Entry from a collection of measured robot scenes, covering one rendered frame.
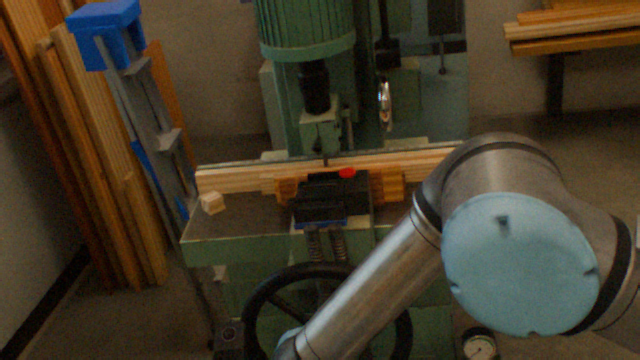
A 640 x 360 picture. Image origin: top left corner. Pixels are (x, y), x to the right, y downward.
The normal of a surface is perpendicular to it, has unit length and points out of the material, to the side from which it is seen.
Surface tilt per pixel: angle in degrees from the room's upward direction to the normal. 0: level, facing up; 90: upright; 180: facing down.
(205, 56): 90
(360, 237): 90
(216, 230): 0
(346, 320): 74
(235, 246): 90
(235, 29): 90
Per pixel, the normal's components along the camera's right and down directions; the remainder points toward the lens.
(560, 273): -0.25, 0.42
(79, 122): 0.97, -0.09
